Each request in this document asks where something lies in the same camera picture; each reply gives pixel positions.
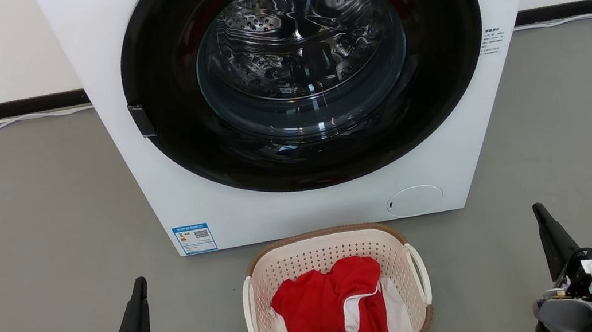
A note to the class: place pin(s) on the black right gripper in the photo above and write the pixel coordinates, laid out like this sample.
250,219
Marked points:
575,277

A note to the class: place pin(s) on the cream laundry basket brown rim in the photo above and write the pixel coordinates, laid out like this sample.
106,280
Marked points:
319,249

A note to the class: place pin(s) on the blue energy label sticker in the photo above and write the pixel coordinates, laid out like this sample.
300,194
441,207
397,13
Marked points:
194,239

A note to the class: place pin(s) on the round white filter cover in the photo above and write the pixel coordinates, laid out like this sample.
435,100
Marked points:
414,201

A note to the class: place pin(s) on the black round washer door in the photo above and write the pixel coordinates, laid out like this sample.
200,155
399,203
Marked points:
177,148

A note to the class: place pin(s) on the white front-load washing machine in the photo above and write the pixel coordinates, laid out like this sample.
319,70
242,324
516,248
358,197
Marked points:
279,214

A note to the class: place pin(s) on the red and white garment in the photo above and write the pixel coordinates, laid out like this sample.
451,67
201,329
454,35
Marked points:
321,301

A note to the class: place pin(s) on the small printed text label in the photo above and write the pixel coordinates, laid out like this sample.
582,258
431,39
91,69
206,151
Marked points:
490,40

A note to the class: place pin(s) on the steel washer drum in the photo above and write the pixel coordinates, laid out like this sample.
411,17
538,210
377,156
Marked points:
302,43

